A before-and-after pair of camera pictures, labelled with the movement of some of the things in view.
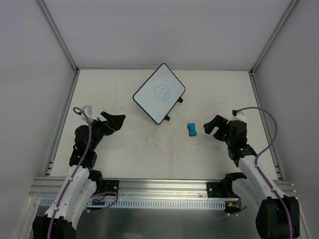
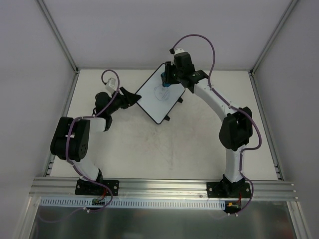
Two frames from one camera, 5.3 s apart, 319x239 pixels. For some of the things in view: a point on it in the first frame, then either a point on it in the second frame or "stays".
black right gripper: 223,131 -> 168,72
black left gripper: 105,125 -> 124,98
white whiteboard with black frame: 159,92 stays
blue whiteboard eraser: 192,130 -> 164,83
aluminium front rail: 50,187 stays
